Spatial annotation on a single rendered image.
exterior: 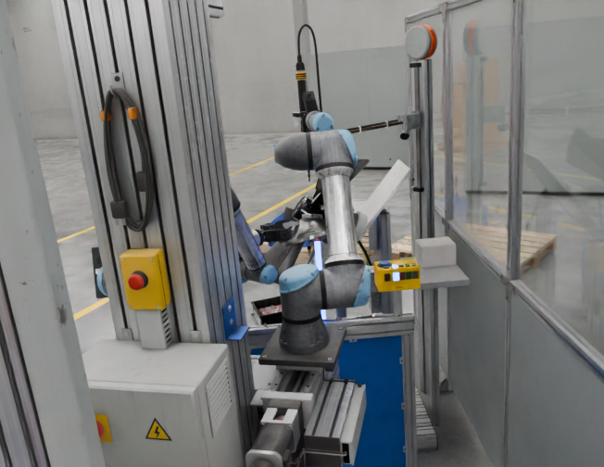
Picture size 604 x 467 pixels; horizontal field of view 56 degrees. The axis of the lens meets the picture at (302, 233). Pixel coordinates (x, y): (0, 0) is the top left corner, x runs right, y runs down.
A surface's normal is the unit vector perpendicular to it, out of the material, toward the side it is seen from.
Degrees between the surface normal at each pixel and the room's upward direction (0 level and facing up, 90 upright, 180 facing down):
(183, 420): 90
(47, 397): 90
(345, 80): 90
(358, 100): 90
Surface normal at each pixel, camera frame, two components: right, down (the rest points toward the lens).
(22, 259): 0.04, 0.29
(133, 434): -0.22, 0.29
